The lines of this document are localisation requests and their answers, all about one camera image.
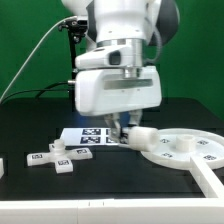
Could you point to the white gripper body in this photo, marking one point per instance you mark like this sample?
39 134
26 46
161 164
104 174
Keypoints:
107 91

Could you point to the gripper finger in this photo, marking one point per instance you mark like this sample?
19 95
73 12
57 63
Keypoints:
135 118
113 122

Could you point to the white round table top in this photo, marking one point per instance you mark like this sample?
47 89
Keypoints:
178 145

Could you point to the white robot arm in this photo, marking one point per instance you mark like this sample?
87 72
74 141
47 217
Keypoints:
135 23

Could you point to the white marker tag sheet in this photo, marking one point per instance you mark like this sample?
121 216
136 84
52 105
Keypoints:
86 136

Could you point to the small white block left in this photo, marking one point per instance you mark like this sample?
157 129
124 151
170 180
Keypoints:
1 168

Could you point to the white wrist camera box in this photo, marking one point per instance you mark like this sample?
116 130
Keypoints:
106 57

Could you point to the white L-shaped frame border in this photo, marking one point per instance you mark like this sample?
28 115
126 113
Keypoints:
206 210

